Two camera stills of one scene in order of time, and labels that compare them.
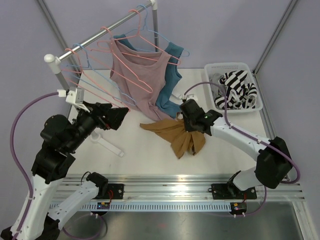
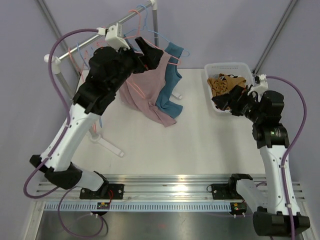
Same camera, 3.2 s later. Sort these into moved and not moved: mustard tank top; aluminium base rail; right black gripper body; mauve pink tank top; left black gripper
Moved: right black gripper body; mustard tank top; left black gripper
Not moved: mauve pink tank top; aluminium base rail
